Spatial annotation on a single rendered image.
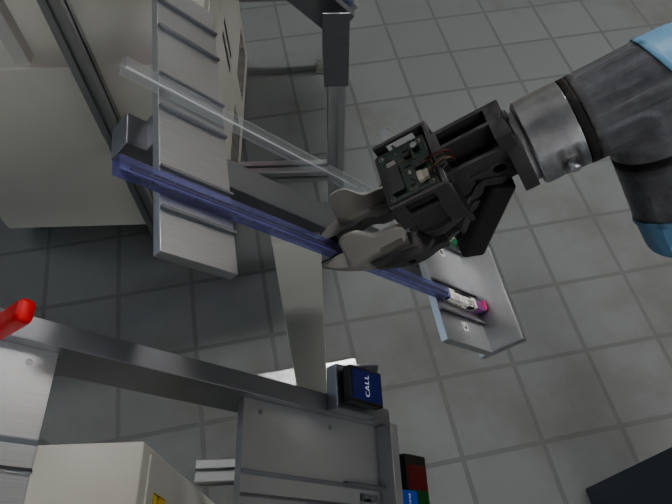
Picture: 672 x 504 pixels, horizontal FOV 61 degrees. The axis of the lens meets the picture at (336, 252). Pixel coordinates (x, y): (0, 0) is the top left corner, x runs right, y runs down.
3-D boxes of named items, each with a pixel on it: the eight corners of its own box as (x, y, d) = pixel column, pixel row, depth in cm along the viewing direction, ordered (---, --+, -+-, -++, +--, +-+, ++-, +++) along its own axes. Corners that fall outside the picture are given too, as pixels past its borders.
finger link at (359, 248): (296, 244, 53) (382, 193, 50) (328, 268, 57) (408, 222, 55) (304, 271, 51) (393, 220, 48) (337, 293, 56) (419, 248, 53)
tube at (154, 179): (475, 305, 76) (482, 301, 75) (478, 314, 75) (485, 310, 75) (112, 161, 42) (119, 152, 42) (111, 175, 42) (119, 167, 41)
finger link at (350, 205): (291, 199, 56) (375, 161, 52) (322, 225, 60) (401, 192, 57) (293, 226, 54) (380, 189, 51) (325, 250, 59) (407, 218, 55)
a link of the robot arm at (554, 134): (562, 116, 52) (601, 184, 48) (514, 140, 54) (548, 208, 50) (545, 63, 47) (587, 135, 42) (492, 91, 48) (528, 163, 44)
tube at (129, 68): (453, 237, 82) (460, 234, 81) (456, 246, 81) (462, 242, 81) (119, 64, 48) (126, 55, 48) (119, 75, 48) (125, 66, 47)
